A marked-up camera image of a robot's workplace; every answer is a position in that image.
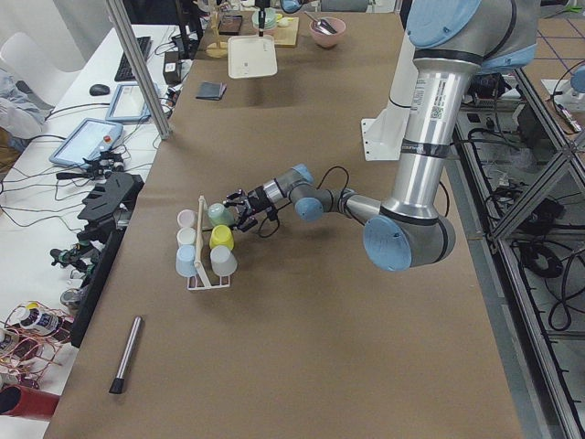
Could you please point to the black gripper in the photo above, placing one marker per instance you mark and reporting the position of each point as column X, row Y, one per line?
column 260, row 14
column 256, row 198

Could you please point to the green cup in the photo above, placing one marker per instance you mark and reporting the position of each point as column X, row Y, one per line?
column 219, row 214

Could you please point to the cream rabbit tray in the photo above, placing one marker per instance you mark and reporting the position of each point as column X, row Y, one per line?
column 251, row 57

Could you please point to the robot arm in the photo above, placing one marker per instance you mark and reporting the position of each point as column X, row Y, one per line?
column 289, row 7
column 453, row 42

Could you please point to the yellow cup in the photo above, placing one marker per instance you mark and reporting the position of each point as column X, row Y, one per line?
column 222, row 235

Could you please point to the grey-blue cup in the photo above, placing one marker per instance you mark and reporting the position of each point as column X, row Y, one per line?
column 223, row 261

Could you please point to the pink cup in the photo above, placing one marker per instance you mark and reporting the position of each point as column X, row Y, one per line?
column 186, row 218

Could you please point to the cream cup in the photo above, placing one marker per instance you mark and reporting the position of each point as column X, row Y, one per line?
column 186, row 236

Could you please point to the light blue cup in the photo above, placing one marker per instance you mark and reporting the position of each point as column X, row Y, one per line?
column 185, row 261

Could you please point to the green stacked bowls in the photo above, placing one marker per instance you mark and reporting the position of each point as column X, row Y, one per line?
column 270, row 21

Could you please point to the bamboo cutting board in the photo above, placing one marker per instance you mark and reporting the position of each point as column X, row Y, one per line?
column 286, row 37

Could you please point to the wooden mug tree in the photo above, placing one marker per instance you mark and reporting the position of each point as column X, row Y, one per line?
column 211, row 43

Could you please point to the metal scoop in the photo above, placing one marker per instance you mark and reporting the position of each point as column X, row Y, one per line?
column 321, row 25

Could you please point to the pink bowl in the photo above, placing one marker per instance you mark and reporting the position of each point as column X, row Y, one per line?
column 326, row 39

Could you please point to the grey folded cloth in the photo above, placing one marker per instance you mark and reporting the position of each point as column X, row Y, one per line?
column 211, row 91

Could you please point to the teach pendant far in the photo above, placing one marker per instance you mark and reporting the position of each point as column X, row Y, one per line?
column 127, row 105

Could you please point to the teach pendant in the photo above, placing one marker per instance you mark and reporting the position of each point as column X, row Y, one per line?
column 86, row 142
column 127, row 105

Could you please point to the teach pendant near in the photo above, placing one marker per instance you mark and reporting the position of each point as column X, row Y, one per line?
column 86, row 142

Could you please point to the black computer mouse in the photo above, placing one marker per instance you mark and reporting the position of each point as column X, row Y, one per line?
column 99, row 89

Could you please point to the black metal cylinder tool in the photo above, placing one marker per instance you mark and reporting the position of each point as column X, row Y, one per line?
column 117, row 385

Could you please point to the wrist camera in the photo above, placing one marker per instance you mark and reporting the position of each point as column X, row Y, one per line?
column 272, row 213

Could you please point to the wooden rack handle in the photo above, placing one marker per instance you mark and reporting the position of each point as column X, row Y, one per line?
column 202, row 205

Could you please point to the white wire cup rack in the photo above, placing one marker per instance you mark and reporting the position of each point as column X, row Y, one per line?
column 201, row 282

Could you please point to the aluminium frame post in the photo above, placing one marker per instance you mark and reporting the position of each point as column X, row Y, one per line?
column 123, row 27

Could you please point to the white pedestal column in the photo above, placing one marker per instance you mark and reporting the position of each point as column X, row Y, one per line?
column 382, row 137

